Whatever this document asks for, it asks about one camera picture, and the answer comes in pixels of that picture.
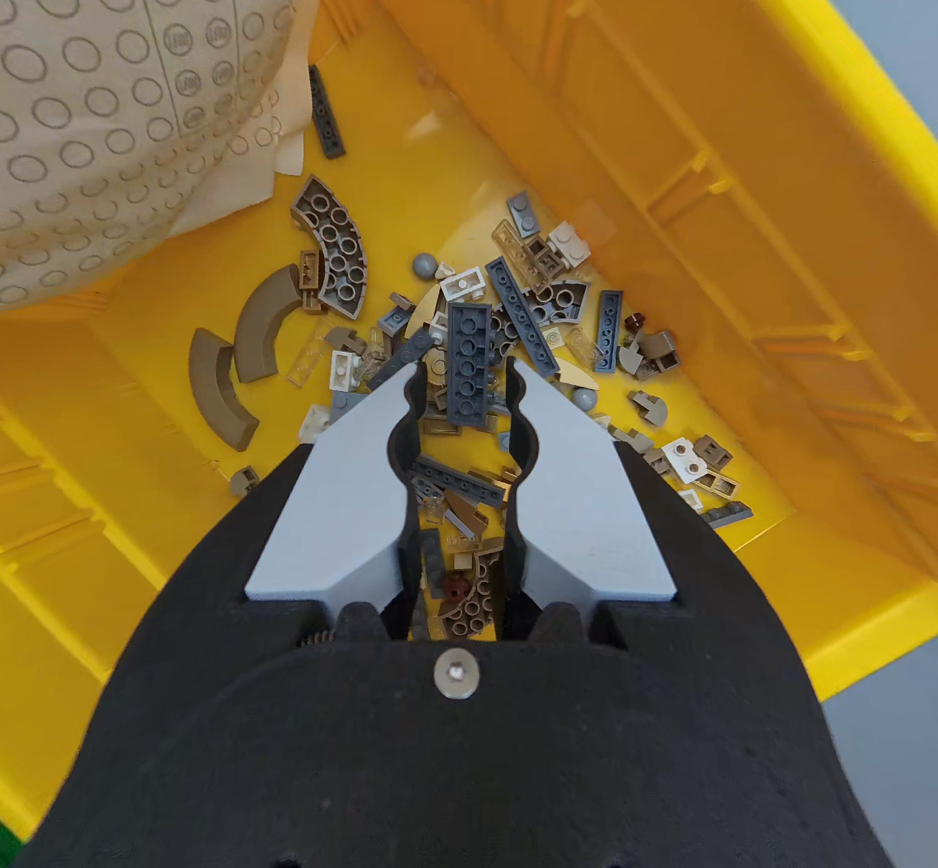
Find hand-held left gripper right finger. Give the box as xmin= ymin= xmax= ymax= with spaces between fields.
xmin=500 ymin=357 xmax=680 ymax=640

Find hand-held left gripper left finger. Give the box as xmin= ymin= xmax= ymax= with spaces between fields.
xmin=243 ymin=362 xmax=427 ymax=640

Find dark grey wide plate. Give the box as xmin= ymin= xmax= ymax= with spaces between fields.
xmin=447 ymin=301 xmax=508 ymax=433

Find pile of small bricks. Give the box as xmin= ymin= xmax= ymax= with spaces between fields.
xmin=187 ymin=62 xmax=756 ymax=642

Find yellow plastic bin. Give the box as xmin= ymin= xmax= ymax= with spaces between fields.
xmin=0 ymin=0 xmax=938 ymax=843

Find printed paper bag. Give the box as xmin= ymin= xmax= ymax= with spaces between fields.
xmin=0 ymin=0 xmax=327 ymax=308

